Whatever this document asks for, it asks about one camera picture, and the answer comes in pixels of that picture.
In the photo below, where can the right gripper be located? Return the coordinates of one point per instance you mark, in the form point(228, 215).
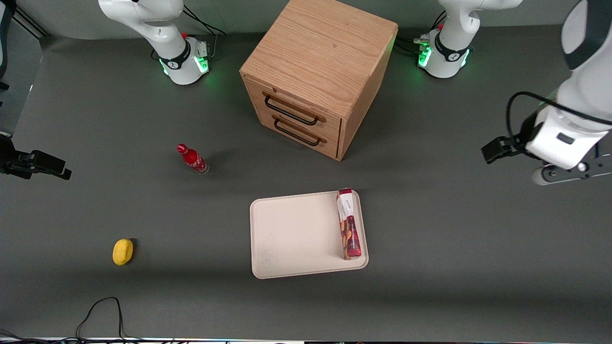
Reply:
point(14, 160)

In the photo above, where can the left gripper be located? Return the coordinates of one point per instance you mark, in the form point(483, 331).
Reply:
point(519, 141)

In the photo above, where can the red cookie box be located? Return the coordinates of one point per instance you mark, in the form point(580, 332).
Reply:
point(349, 229)

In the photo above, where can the cream rectangular tray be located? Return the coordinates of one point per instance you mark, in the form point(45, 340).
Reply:
point(296, 234)

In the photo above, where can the yellow lemon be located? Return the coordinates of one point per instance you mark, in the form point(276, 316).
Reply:
point(122, 252)

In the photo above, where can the red cola bottle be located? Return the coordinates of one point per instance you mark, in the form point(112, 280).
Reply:
point(193, 160)

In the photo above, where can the oak drawer front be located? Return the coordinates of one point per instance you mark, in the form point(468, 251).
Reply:
point(330, 145)
point(330, 123)

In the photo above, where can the oak wooden drawer cabinet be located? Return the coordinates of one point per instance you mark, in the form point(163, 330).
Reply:
point(320, 48)

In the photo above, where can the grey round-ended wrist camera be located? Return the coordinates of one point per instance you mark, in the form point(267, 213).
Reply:
point(569, 174)

